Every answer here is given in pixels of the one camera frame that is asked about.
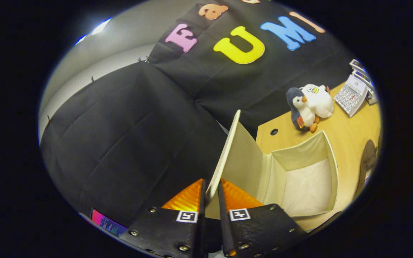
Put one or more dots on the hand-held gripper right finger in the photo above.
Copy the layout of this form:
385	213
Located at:
224	229

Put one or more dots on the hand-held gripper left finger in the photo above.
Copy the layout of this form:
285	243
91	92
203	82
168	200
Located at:
202	222

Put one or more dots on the beige fabric storage box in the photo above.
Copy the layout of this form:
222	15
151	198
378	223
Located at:
307	186

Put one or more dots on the brown shoe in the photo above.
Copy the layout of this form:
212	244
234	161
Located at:
368	157

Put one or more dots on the black backdrop cloth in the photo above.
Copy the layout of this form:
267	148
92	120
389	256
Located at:
127	136

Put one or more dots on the grey white penguin plush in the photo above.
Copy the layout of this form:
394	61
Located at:
301	107

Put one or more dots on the white round plush toy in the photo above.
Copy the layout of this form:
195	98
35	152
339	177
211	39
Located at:
319	102

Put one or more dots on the white patterned calendar book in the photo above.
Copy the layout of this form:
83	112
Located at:
350	96

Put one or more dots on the thin white book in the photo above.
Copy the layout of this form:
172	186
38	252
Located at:
372	97

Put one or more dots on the white book blue cover picture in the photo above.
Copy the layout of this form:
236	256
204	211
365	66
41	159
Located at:
364	79

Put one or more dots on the bright ceiling light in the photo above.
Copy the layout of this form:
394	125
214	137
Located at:
100	27

